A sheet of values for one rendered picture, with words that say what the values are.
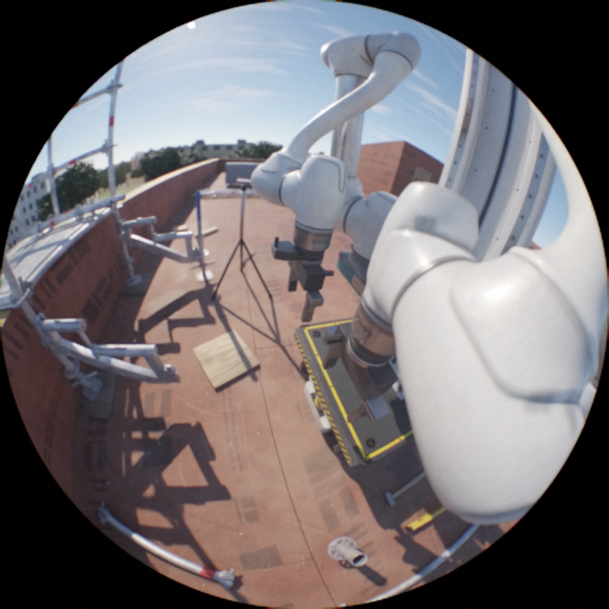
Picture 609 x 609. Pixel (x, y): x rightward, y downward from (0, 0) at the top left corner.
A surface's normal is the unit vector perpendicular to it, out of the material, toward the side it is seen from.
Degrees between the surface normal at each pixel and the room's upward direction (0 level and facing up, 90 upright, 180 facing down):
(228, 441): 0
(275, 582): 0
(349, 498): 0
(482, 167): 90
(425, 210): 67
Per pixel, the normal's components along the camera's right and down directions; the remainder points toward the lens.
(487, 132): -0.93, 0.10
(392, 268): -0.96, -0.21
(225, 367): 0.17, -0.75
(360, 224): -0.74, 0.31
